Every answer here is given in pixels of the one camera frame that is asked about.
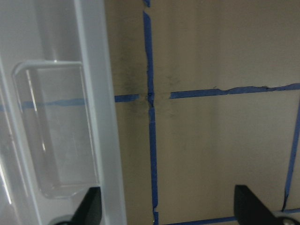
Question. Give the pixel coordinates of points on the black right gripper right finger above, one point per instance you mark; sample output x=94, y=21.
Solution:
x=249, y=210

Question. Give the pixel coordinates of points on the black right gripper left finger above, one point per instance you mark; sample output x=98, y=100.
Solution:
x=84, y=211

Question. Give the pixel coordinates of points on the clear ribbed box lid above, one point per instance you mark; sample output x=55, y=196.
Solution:
x=58, y=127

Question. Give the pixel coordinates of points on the brown paper table cover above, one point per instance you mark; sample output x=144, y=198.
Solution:
x=213, y=100

